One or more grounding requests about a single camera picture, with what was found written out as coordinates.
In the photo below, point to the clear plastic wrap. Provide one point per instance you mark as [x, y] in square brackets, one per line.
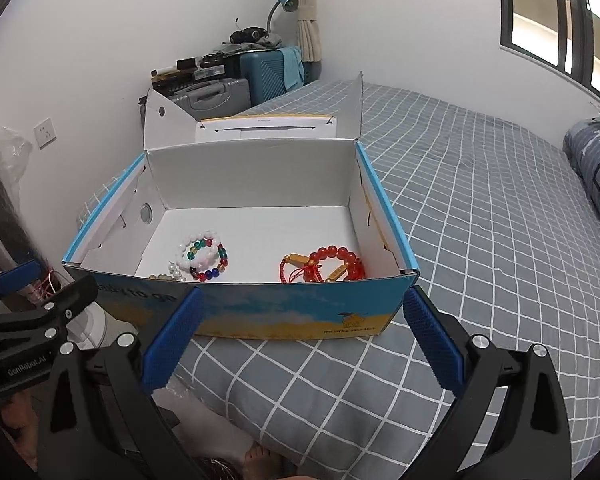
[200, 420]

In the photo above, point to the blue yellow cardboard box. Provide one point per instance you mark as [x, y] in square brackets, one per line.
[280, 310]

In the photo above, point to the white wall socket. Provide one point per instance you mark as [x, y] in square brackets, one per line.
[44, 132]

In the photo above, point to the grey suitcase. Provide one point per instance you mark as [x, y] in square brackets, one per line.
[215, 97]

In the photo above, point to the beige curtain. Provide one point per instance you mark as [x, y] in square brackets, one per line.
[307, 20]

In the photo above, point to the clear plastic bag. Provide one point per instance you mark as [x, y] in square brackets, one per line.
[5, 160]

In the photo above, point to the person's foot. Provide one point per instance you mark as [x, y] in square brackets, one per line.
[257, 462]

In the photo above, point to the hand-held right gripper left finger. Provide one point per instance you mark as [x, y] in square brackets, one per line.
[172, 340]

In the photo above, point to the white pearl earrings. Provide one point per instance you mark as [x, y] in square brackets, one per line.
[174, 267]

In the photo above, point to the grey striped pillow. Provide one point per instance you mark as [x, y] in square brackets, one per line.
[595, 175]

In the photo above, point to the black framed window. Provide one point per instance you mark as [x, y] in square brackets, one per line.
[545, 10]

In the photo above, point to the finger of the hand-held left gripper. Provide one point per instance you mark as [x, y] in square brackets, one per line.
[70, 297]
[17, 277]

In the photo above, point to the light blue cloth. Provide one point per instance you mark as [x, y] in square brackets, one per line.
[292, 67]

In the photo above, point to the teal suitcase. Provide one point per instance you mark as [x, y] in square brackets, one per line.
[265, 77]

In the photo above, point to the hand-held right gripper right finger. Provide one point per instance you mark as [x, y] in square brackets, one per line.
[435, 340]

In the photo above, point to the blue desk lamp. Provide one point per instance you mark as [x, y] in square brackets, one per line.
[287, 2]

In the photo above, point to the grey checked bed sheet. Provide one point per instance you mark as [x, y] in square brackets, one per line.
[480, 260]

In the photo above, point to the black bag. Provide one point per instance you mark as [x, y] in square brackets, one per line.
[250, 35]

